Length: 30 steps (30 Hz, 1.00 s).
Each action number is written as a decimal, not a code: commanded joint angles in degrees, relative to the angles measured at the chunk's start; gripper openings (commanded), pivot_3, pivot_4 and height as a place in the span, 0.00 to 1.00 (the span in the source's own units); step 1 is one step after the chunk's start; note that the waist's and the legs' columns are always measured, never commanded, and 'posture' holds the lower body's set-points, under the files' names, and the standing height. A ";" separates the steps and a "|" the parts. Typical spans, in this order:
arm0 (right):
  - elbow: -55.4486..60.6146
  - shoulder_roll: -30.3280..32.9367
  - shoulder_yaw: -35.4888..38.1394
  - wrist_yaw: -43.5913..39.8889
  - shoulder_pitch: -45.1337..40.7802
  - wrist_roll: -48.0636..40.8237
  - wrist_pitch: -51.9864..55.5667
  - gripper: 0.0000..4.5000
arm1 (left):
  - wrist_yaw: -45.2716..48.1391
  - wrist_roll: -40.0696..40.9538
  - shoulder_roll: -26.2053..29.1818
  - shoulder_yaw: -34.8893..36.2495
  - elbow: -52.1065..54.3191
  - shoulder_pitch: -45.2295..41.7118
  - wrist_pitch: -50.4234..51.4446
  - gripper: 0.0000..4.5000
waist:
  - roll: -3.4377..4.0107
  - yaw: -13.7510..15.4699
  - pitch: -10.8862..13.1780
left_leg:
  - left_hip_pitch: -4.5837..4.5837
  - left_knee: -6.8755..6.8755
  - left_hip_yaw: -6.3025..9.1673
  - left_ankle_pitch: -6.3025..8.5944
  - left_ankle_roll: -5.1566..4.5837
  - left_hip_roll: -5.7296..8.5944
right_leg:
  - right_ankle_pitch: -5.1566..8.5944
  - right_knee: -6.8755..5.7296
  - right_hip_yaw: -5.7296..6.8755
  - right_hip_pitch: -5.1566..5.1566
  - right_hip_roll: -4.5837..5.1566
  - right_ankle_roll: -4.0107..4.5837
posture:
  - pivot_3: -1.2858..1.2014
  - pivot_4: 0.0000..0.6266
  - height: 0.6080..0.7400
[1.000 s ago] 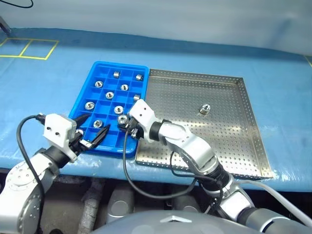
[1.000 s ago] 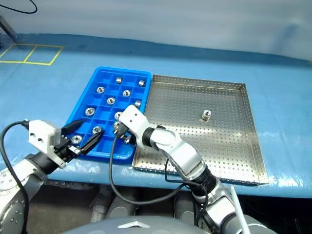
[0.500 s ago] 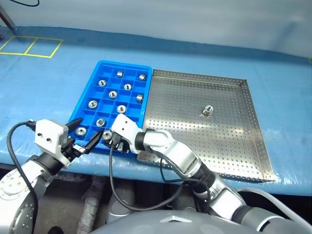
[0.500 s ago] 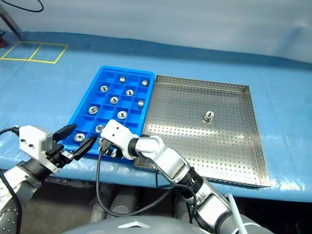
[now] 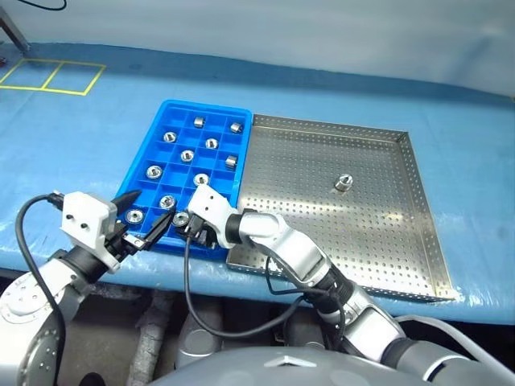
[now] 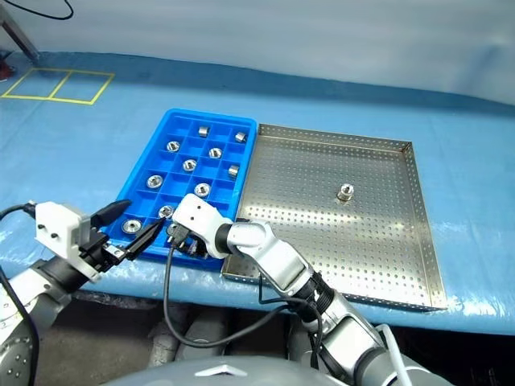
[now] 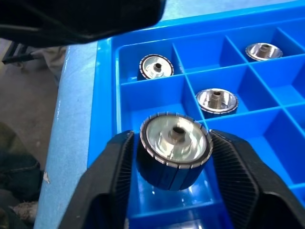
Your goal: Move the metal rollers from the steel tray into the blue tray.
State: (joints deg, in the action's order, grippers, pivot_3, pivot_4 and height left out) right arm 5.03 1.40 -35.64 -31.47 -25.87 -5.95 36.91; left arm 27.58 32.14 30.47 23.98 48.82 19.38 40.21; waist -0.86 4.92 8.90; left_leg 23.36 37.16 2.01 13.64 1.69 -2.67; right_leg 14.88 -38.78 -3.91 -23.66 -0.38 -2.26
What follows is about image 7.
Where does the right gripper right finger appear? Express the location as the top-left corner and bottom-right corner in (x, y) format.
(209, 128), (305, 229)

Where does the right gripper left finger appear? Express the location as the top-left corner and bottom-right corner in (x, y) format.
(58, 130), (135, 229)

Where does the blue compartment tray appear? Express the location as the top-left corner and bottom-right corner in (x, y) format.
(87, 0), (305, 229)

